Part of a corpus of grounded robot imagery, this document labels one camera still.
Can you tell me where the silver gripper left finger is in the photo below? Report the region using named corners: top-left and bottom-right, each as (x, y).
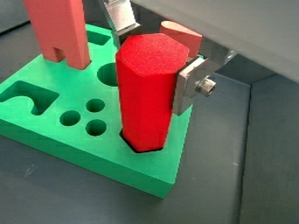
top-left (99, 0), bottom-right (142, 47)

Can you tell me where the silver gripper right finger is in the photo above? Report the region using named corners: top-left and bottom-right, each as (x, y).
top-left (173, 38), bottom-right (238, 116)

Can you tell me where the red hexagon prism block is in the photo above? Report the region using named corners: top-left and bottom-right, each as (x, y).
top-left (116, 33), bottom-right (190, 152)

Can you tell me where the green foam shape board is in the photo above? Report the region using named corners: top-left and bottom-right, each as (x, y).
top-left (0, 25), bottom-right (191, 198)

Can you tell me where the short red rounded block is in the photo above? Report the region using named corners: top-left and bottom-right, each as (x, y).
top-left (160, 21), bottom-right (202, 58)

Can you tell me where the tall red arch block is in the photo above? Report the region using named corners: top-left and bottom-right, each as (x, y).
top-left (23, 0), bottom-right (91, 70)

